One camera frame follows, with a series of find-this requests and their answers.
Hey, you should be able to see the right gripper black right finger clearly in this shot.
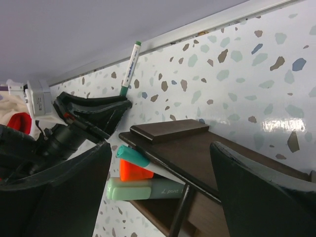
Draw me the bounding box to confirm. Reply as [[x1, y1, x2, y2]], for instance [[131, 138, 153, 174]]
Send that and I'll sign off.
[[209, 142, 316, 237]]

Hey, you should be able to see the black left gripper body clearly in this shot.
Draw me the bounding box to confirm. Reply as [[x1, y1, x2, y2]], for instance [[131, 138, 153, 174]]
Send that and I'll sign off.
[[0, 121, 110, 185]]

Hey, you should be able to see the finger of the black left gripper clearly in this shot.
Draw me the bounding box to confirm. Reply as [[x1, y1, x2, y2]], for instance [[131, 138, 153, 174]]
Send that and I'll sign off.
[[53, 92, 132, 135]]

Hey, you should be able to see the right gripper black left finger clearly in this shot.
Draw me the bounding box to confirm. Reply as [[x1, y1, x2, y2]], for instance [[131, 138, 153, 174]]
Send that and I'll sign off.
[[0, 142, 112, 237]]

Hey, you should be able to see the teal capped white marker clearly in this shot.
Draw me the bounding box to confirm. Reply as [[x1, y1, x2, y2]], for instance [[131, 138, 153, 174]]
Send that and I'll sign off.
[[117, 145, 170, 177]]

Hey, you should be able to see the green capped white marker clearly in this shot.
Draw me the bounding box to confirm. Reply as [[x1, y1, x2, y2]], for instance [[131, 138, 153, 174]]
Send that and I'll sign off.
[[119, 41, 142, 96]]

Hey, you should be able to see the orange highlighter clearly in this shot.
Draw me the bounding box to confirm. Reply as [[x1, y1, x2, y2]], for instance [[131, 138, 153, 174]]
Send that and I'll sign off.
[[119, 159, 154, 182]]

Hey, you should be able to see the red cloth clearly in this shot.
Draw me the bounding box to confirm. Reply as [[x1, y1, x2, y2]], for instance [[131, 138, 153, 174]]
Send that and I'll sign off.
[[7, 113, 32, 135]]

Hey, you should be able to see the beige cloth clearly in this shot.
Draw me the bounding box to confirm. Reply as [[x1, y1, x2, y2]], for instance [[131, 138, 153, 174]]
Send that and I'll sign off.
[[0, 91, 57, 139]]

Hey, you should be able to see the light green highlighter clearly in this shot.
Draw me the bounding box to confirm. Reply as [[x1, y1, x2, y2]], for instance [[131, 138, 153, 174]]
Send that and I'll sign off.
[[107, 177, 184, 201]]

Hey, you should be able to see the brown wooden desk organizer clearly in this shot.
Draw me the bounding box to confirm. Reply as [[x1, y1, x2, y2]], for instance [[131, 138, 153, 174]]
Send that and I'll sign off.
[[119, 118, 316, 237]]

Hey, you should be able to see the aluminium back edge rail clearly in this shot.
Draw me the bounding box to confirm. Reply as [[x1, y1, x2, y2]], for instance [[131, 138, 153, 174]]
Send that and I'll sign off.
[[48, 0, 302, 87]]

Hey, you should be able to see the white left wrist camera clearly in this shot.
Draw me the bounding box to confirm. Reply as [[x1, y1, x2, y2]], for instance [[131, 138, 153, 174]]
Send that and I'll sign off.
[[25, 79, 52, 118]]

